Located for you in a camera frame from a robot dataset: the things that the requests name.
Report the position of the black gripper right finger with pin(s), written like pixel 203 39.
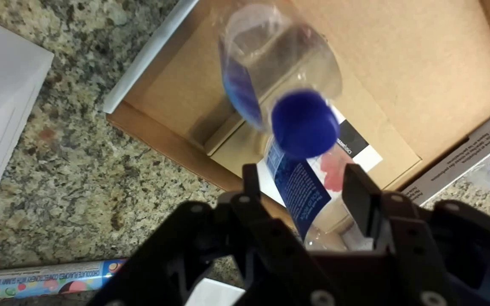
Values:
pixel 361 192

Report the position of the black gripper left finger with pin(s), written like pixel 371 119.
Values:
pixel 252 181

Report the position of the blue cap water bottle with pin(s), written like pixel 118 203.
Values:
pixel 290 62
pixel 301 192

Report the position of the large flat cardboard box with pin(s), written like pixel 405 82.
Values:
pixel 426 56

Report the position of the white cardboard box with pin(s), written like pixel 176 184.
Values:
pixel 0 113

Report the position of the grey printed cardboard flap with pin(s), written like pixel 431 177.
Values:
pixel 460 155

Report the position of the white flat strip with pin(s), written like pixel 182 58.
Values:
pixel 148 56

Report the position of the colourful wrapping paper roll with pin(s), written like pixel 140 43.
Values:
pixel 41 281

